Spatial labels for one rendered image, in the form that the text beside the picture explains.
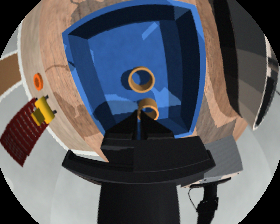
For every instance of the blue open box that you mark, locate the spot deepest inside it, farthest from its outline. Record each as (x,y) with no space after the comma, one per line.
(166,36)

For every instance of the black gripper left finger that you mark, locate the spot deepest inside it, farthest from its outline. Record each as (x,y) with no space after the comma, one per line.
(124,129)

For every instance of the bronze bushing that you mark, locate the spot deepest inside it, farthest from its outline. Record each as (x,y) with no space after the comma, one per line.
(148,102)
(141,88)

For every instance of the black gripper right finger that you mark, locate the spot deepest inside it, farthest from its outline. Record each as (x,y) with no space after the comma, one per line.
(152,129)

